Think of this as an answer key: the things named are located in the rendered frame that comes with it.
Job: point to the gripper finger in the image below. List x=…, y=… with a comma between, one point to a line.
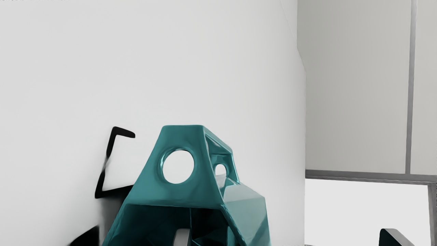
x=182, y=238

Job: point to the teal faceted mug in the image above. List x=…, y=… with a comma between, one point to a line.
x=201, y=198

